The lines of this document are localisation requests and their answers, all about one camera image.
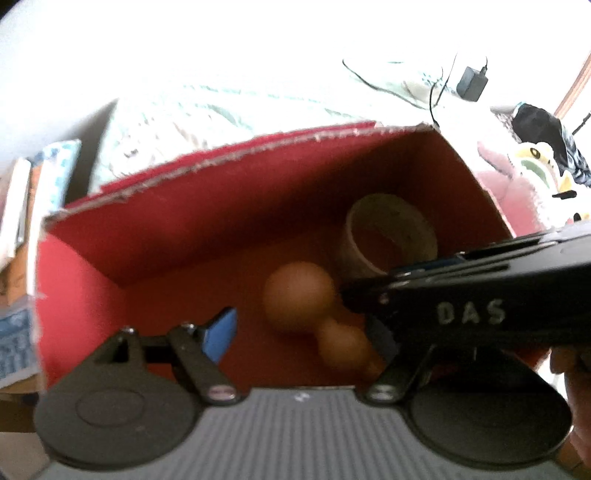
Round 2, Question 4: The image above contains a brown tape roll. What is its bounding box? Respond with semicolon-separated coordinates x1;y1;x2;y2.
339;193;438;279

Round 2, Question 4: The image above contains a green bear blanket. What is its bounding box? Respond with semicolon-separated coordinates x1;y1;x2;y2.
87;59;463;195

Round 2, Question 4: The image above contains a wooden gourd massager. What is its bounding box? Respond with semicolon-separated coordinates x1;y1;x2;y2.
263;262;372;372

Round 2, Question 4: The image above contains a colourful plush toy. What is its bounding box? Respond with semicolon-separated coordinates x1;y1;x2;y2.
477;142;590;236

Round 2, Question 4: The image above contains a blue patterned book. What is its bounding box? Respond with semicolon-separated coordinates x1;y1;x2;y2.
32;139;82;221

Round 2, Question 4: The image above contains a black cable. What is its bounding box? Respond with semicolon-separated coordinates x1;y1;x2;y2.
341;55;459;128

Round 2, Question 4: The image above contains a black bag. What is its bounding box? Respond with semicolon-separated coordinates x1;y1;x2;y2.
512;103;590;187

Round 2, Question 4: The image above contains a red cardboard box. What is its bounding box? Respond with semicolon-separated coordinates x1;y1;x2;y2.
35;122;514;389

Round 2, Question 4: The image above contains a black power adapter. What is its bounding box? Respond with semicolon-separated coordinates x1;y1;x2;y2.
456;58;489;102

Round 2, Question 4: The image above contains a person's right hand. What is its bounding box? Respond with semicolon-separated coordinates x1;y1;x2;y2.
507;345;591;471

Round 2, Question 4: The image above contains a standing books stack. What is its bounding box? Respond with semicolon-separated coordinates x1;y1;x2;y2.
1;157;40;308

